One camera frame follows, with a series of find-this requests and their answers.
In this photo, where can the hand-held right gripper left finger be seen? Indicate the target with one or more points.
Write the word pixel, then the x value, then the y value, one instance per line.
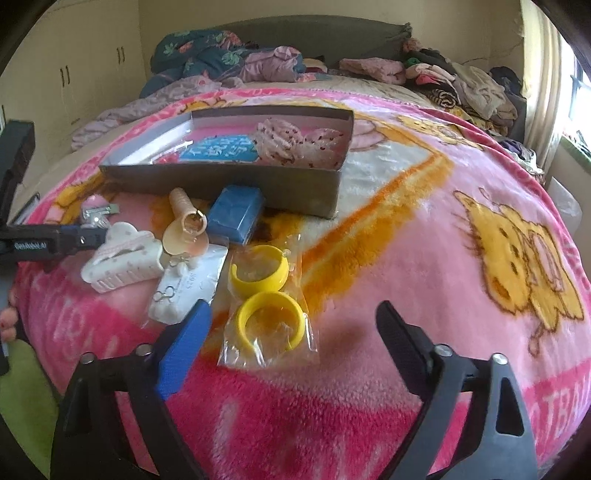
pixel 182 350

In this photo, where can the pile of clothes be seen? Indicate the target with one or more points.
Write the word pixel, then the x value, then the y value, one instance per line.
pixel 475 87

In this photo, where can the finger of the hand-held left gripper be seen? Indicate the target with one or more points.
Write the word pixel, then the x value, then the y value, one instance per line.
pixel 85 237

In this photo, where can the cream wardrobe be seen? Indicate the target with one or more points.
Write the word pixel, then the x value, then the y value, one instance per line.
pixel 83 69

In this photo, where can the grey bed headboard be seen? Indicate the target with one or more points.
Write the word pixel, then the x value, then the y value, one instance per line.
pixel 323 39

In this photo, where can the colourful folded cloth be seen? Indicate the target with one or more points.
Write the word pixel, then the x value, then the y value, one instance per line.
pixel 314 65

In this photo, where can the peach spiral hair clip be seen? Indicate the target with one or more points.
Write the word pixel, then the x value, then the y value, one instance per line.
pixel 187 228

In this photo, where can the pink fuzzy garment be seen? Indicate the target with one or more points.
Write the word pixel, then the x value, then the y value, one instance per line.
pixel 374 69

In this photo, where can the white earring card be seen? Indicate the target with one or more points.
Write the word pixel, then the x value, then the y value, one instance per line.
pixel 189 286

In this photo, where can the cream curtain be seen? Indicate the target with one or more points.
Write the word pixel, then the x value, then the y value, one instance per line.
pixel 542 92

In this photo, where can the window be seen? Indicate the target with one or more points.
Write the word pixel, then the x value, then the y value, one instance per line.
pixel 579 92

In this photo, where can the grey cardboard box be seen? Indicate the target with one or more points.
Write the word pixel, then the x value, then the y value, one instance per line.
pixel 221 187

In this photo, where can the pink hair clip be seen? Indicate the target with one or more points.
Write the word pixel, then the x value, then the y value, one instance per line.
pixel 97 203

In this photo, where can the pink floral scrunchie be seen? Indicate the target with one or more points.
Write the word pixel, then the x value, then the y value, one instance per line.
pixel 295 143

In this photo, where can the white hair claw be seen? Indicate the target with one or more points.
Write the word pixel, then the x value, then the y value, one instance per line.
pixel 122 258

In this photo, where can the clear plastic bag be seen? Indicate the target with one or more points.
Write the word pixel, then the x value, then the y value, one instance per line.
pixel 304 341

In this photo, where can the beige bed sheet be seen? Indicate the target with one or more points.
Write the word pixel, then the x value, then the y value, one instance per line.
pixel 323 85

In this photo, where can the green clothing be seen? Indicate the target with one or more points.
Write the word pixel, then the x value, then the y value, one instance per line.
pixel 23 415

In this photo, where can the pink printed blanket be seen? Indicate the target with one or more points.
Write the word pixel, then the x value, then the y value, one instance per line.
pixel 415 240

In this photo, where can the lilac cloth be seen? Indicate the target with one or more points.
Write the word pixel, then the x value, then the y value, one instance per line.
pixel 138 108

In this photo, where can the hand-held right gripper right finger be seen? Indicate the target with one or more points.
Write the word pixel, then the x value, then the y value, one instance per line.
pixel 401 337

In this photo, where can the person's left hand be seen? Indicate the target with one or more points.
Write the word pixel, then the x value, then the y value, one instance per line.
pixel 8 323

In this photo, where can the dark blue floral blanket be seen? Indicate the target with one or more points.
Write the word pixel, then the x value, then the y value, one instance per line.
pixel 198 53

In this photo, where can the light blue card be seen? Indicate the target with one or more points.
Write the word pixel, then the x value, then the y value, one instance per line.
pixel 217 148

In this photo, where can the blue rectangular pouch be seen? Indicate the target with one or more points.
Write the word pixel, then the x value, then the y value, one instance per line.
pixel 235 214

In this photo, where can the dark purple cloth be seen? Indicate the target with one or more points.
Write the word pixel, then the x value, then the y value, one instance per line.
pixel 519 154

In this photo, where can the pink purple garment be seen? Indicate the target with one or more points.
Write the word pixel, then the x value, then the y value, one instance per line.
pixel 272 62

